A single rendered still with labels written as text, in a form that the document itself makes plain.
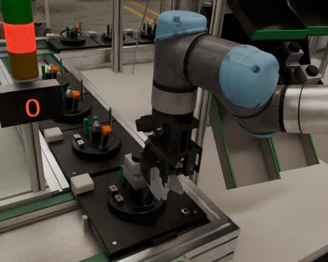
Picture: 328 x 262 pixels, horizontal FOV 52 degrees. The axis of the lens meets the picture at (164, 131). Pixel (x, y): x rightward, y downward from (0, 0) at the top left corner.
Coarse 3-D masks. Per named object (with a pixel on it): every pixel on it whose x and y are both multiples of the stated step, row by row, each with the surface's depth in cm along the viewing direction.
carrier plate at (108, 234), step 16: (112, 176) 86; (96, 192) 80; (96, 208) 76; (176, 208) 78; (192, 208) 78; (96, 224) 72; (112, 224) 72; (128, 224) 72; (144, 224) 73; (160, 224) 73; (176, 224) 73; (192, 224) 75; (112, 240) 68; (128, 240) 68; (144, 240) 69; (112, 256) 66
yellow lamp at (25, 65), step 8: (8, 56) 61; (16, 56) 60; (24, 56) 61; (32, 56) 62; (16, 64) 61; (24, 64) 61; (32, 64) 62; (16, 72) 62; (24, 72) 62; (32, 72) 63
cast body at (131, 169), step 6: (126, 156) 74; (132, 156) 73; (138, 156) 73; (126, 162) 74; (132, 162) 72; (138, 162) 73; (126, 168) 75; (132, 168) 72; (138, 168) 73; (126, 174) 76; (132, 174) 73; (138, 174) 74; (132, 180) 73; (138, 180) 73; (144, 180) 74; (132, 186) 74; (138, 186) 73; (144, 186) 74
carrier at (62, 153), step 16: (80, 128) 106; (96, 128) 94; (112, 128) 107; (48, 144) 97; (64, 144) 98; (80, 144) 92; (96, 144) 95; (112, 144) 96; (128, 144) 100; (64, 160) 91; (80, 160) 91; (96, 160) 92; (112, 160) 92; (96, 176) 88
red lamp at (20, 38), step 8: (8, 24) 58; (16, 24) 58; (24, 24) 59; (32, 24) 60; (8, 32) 58; (16, 32) 58; (24, 32) 59; (32, 32) 60; (8, 40) 59; (16, 40) 59; (24, 40) 59; (32, 40) 61; (8, 48) 60; (16, 48) 60; (24, 48) 60; (32, 48) 61
